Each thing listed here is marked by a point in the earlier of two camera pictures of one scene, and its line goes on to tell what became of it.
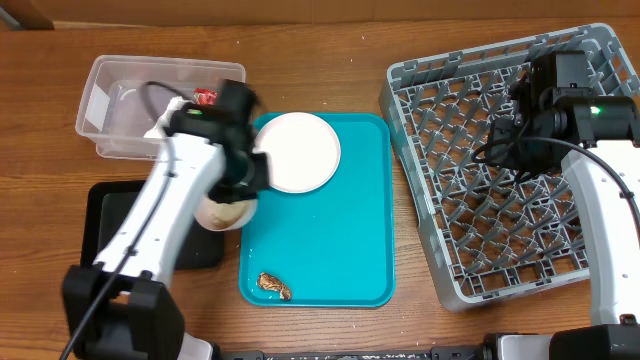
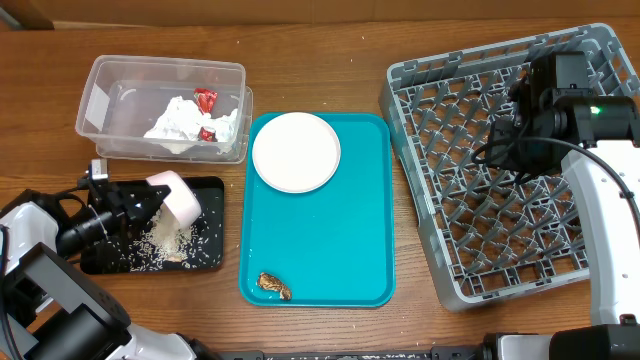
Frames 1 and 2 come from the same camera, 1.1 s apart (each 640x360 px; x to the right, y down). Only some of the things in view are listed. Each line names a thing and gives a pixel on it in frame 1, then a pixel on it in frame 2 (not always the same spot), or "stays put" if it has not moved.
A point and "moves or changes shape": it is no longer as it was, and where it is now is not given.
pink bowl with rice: (224, 217) moves or changes shape
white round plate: (304, 152) stays put
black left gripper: (225, 194) to (125, 201)
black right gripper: (503, 158) stays put
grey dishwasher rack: (492, 233) stays put
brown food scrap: (268, 281) stays put
